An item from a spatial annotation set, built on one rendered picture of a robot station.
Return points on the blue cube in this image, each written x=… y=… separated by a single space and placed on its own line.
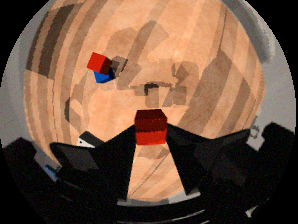
x=104 y=78

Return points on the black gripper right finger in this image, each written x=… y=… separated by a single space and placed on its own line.
x=196 y=156

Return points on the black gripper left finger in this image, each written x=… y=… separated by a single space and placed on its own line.
x=111 y=161

